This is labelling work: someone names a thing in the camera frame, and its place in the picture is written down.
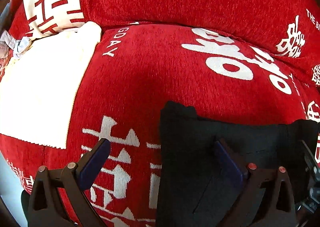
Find grey crumpled garment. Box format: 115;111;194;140
1;3;32;59

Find red wedding sofa cover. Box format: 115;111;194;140
1;0;319;226

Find white cloth mat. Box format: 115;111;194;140
1;22;101;149

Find black pants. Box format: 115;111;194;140
156;102;319;226

